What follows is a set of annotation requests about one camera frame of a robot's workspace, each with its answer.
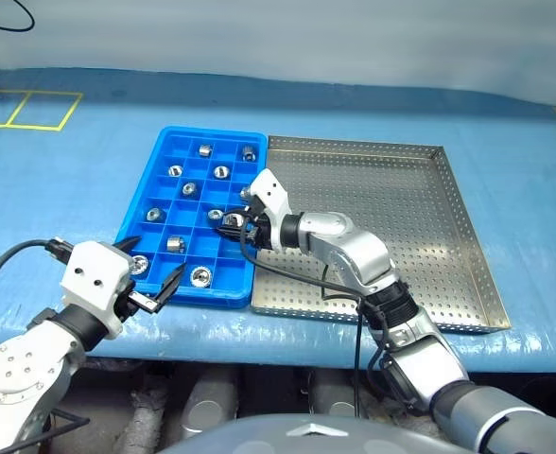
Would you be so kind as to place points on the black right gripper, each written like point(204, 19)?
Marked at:
point(258, 232)

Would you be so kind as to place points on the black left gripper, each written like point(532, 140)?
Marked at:
point(138, 302)

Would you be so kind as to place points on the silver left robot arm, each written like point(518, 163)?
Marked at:
point(13, 373)

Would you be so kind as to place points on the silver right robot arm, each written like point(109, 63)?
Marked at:
point(363, 255)

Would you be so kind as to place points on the blue compartment tray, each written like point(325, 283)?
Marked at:
point(233, 284)

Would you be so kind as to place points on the grey insulated pipe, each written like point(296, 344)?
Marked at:
point(138, 421)

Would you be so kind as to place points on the grey rounded cylinder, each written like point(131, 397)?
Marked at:
point(212, 411)
point(337, 402)

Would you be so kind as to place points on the perforated metal tray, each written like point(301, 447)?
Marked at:
point(401, 189)

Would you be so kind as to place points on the grey robot torso cover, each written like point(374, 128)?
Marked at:
point(306, 437)

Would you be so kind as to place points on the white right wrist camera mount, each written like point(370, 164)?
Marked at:
point(271, 191)

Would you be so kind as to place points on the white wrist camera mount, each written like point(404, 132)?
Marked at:
point(93, 265)
point(271, 191)

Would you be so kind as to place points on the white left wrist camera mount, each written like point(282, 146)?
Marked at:
point(93, 265)

